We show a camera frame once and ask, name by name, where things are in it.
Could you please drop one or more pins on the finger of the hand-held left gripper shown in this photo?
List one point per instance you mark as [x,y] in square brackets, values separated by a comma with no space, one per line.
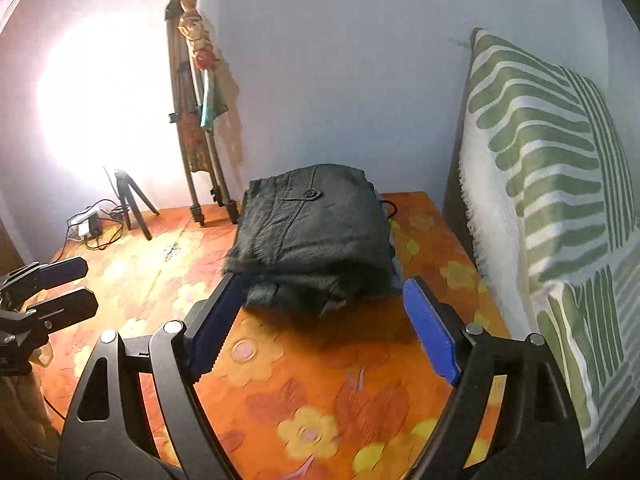
[70,307]
[55,272]

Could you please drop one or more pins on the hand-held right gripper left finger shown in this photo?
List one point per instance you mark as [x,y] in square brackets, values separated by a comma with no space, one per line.
[215,330]

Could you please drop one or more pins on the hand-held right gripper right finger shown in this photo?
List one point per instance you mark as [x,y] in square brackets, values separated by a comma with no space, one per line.
[430,325]

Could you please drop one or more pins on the grey checked pants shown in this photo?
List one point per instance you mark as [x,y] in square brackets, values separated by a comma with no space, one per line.
[310,230]

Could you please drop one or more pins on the black power adapter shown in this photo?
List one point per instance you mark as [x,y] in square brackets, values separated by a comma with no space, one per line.
[92,227]

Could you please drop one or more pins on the orange floral bedsheet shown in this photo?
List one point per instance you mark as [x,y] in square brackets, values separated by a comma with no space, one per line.
[310,360]

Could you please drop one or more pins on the small black tripod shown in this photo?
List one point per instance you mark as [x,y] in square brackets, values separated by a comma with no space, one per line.
[131,200]

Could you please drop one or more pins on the tall metal tripod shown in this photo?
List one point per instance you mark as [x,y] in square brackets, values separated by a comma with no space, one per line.
[197,180]

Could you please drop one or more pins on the bright lamp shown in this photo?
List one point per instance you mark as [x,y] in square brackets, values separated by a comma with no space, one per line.
[100,100]

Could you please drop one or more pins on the green striped white pillow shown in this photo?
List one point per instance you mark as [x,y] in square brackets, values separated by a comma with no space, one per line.
[550,185]

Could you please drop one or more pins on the colourful cloth on tripod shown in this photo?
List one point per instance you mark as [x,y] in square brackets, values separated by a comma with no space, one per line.
[200,55]

